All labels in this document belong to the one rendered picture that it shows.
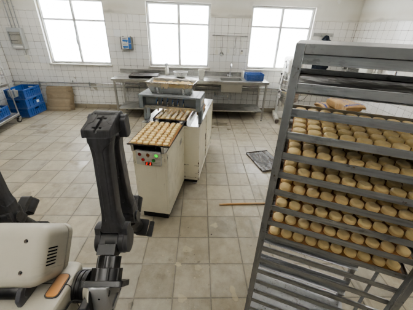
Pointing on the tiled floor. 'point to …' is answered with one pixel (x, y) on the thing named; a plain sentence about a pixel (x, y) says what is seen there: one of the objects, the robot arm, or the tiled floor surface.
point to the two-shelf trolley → (13, 102)
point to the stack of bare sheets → (262, 160)
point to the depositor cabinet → (194, 141)
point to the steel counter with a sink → (229, 82)
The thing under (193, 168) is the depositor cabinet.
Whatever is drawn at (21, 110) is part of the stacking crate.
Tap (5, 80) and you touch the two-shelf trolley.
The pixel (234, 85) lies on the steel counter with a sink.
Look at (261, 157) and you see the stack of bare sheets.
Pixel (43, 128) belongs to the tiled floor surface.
